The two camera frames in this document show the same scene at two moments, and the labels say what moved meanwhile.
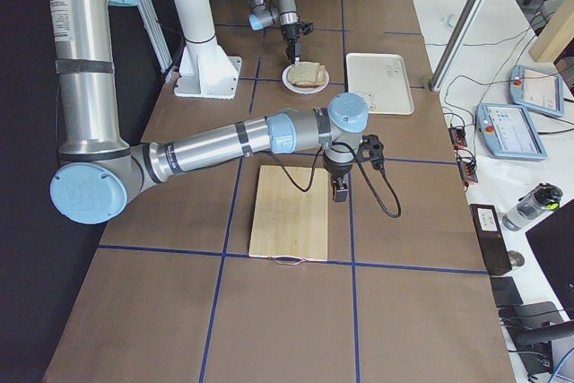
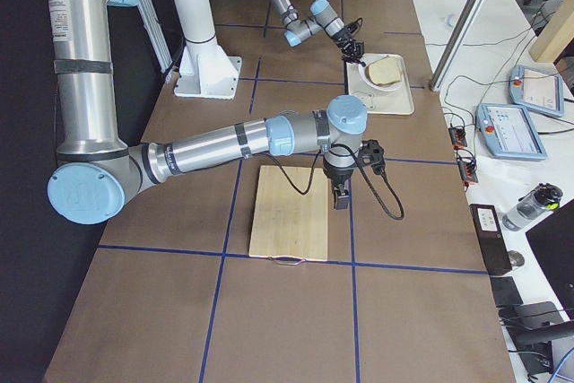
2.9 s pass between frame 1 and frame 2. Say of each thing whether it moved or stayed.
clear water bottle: stayed
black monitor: stayed
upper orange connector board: stayed
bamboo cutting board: stayed
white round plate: moved
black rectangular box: stayed
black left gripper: moved
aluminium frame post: stayed
